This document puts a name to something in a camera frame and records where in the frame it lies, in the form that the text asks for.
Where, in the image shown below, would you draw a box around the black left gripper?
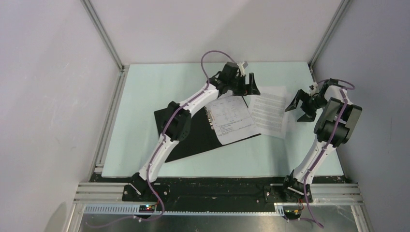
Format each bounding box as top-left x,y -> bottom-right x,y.
227,72 -> 260,96

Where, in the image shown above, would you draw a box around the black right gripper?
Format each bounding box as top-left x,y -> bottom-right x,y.
285,89 -> 328,122

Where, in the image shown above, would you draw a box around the printed paper sheet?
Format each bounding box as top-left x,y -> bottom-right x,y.
205,96 -> 259,145

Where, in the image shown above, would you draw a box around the red folder with black inside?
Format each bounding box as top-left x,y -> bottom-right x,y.
165,106 -> 260,163

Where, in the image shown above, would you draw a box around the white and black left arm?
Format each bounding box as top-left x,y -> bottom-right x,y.
129,61 -> 260,201

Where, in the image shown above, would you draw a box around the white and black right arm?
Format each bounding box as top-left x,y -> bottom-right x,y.
280,78 -> 363,202

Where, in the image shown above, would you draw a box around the lower printed paper sheets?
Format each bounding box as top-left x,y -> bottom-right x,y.
249,86 -> 290,139

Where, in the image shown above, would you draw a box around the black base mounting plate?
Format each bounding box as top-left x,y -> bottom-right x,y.
122,177 -> 313,212

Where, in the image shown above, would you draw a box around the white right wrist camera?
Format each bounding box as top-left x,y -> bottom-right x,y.
309,82 -> 320,96

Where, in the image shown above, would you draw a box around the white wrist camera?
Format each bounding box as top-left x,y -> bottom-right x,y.
309,82 -> 320,96
237,61 -> 248,76

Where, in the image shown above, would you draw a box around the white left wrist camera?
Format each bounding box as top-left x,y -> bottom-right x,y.
237,61 -> 248,76

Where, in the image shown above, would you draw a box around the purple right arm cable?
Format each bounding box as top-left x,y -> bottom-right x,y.
288,78 -> 356,229

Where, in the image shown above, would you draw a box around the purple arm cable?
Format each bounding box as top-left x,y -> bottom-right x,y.
86,50 -> 239,229
288,78 -> 356,229

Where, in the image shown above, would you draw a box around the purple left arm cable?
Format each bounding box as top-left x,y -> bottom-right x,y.
86,50 -> 239,229

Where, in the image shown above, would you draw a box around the white slotted cable duct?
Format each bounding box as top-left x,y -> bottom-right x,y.
84,203 -> 284,216

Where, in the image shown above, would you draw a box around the aluminium frame rail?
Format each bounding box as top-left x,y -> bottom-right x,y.
80,0 -> 125,72

